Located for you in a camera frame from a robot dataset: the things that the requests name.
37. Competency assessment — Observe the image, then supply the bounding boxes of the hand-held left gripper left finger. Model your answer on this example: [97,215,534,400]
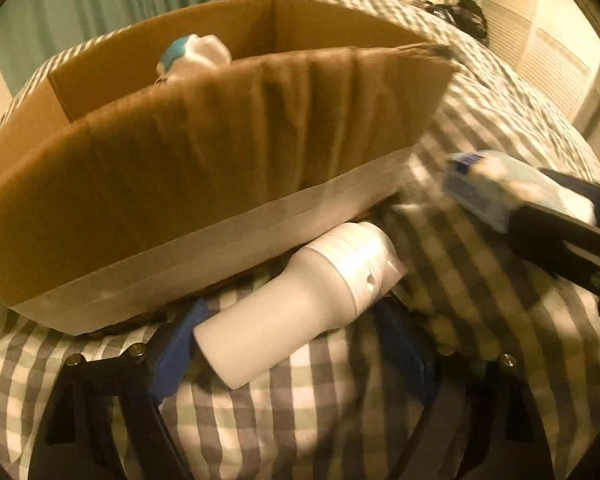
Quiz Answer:
[27,297,208,480]

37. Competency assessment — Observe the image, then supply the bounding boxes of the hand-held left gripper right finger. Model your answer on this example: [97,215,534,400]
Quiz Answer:
[372,300,556,480]

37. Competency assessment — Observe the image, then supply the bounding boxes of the tissue packet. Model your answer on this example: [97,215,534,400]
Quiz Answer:
[442,150,598,233]

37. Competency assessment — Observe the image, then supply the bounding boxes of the white plastic bottle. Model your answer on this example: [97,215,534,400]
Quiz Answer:
[193,221,408,390]

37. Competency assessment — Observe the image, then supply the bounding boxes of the brown cardboard box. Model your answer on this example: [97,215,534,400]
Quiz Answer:
[0,0,461,336]

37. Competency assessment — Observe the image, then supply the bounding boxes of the white figurine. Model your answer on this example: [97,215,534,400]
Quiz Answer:
[167,34,232,83]

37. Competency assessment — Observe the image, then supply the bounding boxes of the grey white checked blanket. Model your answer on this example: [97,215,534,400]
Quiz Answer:
[0,0,600,480]

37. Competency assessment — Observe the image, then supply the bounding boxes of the white louvred wardrobe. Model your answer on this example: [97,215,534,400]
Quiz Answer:
[480,0,600,126]

